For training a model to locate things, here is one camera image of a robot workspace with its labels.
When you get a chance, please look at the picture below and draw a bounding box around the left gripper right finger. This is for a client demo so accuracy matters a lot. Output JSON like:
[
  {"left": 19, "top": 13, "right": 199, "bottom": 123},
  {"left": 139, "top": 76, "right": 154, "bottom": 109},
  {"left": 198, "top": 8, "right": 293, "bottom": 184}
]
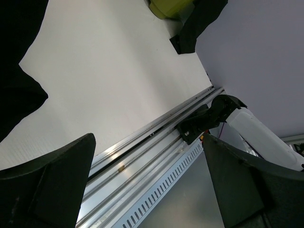
[{"left": 203, "top": 134, "right": 304, "bottom": 228}]

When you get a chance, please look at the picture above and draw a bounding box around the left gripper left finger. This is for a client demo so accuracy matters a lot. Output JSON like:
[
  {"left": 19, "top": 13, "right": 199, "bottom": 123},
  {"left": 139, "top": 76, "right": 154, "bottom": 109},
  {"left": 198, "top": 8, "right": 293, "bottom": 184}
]
[{"left": 0, "top": 133, "right": 96, "bottom": 228}]

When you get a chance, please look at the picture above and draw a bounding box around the black shirt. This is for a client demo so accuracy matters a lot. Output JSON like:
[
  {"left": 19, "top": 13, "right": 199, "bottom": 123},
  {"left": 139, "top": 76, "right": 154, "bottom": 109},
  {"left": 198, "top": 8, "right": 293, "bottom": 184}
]
[
  {"left": 170, "top": 0, "right": 228, "bottom": 55},
  {"left": 0, "top": 0, "right": 48, "bottom": 140}
]

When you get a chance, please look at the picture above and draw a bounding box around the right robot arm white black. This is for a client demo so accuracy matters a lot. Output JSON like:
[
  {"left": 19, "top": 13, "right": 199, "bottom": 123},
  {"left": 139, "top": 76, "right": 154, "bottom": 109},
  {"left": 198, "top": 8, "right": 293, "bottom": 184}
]
[{"left": 187, "top": 95, "right": 304, "bottom": 171}]

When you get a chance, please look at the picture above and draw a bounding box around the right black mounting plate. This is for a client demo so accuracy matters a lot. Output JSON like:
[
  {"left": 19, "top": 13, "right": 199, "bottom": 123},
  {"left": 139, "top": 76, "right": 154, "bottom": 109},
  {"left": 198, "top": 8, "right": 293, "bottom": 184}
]
[{"left": 176, "top": 104, "right": 218, "bottom": 145}]

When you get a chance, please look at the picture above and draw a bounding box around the green laundry basket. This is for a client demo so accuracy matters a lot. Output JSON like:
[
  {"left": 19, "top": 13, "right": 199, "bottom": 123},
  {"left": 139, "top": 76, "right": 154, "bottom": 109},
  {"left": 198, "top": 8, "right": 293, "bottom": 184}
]
[{"left": 148, "top": 0, "right": 194, "bottom": 19}]

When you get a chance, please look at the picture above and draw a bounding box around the aluminium rail base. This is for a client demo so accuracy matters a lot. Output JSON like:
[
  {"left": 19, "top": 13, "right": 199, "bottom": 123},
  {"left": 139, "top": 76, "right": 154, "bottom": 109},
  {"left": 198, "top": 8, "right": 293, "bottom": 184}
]
[{"left": 76, "top": 87, "right": 225, "bottom": 228}]

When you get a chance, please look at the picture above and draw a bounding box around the white slotted cable duct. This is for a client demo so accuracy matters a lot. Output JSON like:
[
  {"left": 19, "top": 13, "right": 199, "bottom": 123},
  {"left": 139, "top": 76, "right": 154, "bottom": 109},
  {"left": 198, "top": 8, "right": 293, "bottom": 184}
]
[{"left": 113, "top": 139, "right": 203, "bottom": 228}]

